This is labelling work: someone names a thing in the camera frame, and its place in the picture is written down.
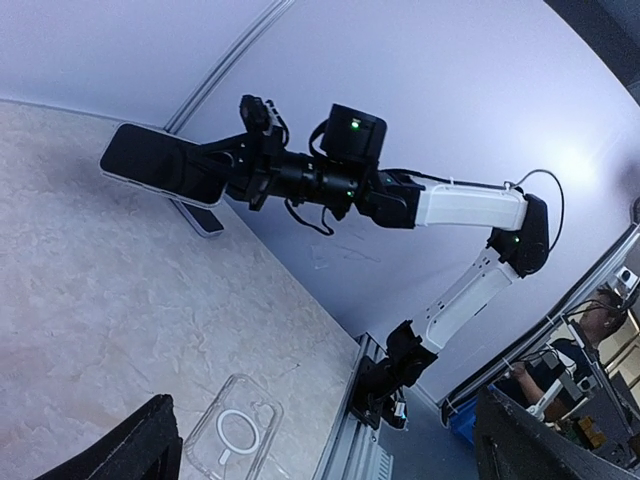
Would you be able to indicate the blue plastic bin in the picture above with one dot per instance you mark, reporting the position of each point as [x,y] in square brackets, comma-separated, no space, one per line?
[462,421]

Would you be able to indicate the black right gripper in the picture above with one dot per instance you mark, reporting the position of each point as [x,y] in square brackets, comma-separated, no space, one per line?
[225,156]

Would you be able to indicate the right aluminium frame post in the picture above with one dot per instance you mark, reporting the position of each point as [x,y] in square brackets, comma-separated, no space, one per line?
[262,23]

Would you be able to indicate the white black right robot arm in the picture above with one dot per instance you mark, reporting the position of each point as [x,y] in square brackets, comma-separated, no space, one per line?
[341,172]

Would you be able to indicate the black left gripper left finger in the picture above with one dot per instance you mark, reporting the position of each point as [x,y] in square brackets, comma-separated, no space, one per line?
[146,445]

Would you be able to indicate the seated person in background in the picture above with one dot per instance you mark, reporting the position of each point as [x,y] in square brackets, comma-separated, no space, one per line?
[527,384]

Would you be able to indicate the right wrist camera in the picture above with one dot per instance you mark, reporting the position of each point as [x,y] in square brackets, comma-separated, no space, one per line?
[260,116]

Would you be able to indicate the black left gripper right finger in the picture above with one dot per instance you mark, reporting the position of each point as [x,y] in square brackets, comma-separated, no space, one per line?
[509,443]

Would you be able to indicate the front aluminium rail base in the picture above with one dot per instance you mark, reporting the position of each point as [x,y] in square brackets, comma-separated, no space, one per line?
[353,449]

